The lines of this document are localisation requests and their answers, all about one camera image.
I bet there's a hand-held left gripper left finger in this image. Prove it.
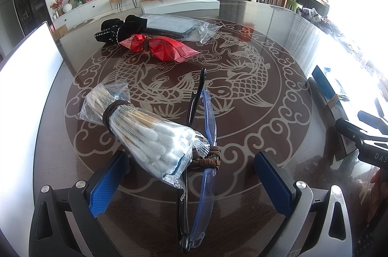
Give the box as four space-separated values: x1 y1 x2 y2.
29 150 131 257

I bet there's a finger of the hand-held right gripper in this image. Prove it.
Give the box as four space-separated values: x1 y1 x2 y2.
358 111 388 126
335 118 370 145

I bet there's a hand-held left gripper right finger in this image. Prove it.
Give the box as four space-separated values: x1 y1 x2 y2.
254 151 354 257

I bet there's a blue and white medicine box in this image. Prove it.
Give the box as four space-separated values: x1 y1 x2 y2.
312 64 361 162

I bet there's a bag of cotton swabs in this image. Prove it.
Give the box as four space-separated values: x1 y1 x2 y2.
78 80 211 201

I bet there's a person's right hand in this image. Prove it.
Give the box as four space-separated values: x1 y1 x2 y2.
368 169 383 223

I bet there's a pile of assorted clutter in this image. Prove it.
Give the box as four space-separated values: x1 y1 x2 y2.
299 5 364 60

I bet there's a red snack packet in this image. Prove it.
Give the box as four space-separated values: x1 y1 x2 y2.
118 34 201 64

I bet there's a black scrunchie with white stitching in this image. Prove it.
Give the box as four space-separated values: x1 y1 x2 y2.
94 19 128 45

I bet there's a brown cardboard box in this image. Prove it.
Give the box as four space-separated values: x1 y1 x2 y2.
51 24 68 39

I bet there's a clear plastic bag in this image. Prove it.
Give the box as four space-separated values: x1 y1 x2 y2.
140 13 222 44

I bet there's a white television cabinet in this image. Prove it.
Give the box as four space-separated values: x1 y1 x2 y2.
51 0 179 30

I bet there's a white vase with red flowers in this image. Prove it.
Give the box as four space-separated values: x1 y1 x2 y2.
50 0 73 15

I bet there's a flat white carton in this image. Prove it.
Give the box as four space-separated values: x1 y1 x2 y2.
141 0 220 13

